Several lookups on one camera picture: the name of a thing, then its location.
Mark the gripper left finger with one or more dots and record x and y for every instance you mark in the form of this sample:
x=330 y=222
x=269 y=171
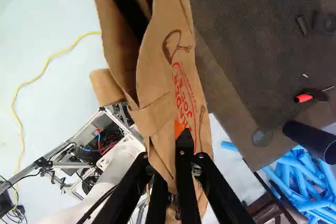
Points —
x=131 y=182

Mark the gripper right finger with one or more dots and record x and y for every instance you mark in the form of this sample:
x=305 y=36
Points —
x=186 y=182

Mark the brown paper bag red print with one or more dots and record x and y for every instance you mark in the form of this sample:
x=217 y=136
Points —
x=157 y=77

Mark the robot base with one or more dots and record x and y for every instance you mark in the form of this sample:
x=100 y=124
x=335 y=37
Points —
x=105 y=134

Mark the grey round disc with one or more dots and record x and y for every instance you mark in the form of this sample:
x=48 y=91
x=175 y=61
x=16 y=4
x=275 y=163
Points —
x=262 y=138

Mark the blue plastic tube pile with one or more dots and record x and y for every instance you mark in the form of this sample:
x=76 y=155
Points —
x=307 y=182

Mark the black tube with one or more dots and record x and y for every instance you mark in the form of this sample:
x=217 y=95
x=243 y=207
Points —
x=307 y=137

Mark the orange-red marker cap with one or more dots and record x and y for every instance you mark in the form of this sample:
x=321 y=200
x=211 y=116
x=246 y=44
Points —
x=303 y=98

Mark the table with dark mesh top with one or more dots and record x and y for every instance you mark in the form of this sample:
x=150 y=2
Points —
x=249 y=37

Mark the small white screw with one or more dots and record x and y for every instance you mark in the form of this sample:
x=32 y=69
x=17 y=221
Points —
x=305 y=75

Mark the black round knob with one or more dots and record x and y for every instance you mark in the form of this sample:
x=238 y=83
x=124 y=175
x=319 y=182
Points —
x=325 y=23

